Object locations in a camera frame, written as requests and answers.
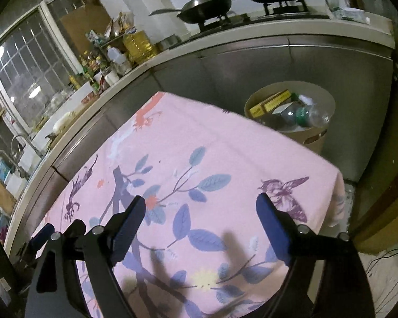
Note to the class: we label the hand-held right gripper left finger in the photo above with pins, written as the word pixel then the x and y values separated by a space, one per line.
pixel 127 235

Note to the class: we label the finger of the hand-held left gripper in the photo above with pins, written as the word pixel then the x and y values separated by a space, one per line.
pixel 41 237
pixel 76 228

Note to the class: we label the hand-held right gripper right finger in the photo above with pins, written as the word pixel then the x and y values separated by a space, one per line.
pixel 272 225

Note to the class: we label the beige round bin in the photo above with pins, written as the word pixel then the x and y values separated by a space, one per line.
pixel 315 142

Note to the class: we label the large clear bottle white label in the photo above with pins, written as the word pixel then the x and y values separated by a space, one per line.
pixel 268 121

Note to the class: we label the clear bottle with green label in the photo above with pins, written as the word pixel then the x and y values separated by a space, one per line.
pixel 305 116

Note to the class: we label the yellow and pink cardboard box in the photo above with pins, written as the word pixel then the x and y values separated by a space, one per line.
pixel 268 104

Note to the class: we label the wooden cutting board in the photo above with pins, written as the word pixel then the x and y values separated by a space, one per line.
pixel 3 198

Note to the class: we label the water bottle with blue label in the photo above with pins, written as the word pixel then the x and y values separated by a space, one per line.
pixel 1 169

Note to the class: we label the steel faucet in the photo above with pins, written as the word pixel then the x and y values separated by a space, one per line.
pixel 6 159
pixel 23 142

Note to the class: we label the pink floral tablecloth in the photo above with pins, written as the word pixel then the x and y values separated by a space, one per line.
pixel 202 159

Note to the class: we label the white radish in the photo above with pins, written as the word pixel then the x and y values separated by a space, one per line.
pixel 63 122

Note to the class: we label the white jar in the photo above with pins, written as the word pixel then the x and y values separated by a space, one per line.
pixel 111 78

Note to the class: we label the row of condiment bottles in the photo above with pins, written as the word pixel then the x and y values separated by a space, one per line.
pixel 88 69

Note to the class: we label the barred window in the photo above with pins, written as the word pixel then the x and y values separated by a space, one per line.
pixel 30 73

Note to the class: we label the steel kitchen counter cabinet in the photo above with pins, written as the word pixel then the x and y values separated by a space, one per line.
pixel 252 63

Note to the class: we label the white plastic jug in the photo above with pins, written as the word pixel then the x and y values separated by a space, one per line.
pixel 117 58

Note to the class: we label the yellow cooking oil bottle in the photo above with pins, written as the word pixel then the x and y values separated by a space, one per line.
pixel 139 46

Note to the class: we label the brown cardboard sheet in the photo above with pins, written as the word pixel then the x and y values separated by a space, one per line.
pixel 86 26

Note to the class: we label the gas stove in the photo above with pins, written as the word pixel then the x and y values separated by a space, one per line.
pixel 252 20

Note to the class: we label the white plastic bag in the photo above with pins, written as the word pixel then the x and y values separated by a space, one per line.
pixel 350 15

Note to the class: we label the steel wok with lid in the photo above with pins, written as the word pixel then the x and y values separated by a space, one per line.
pixel 204 8

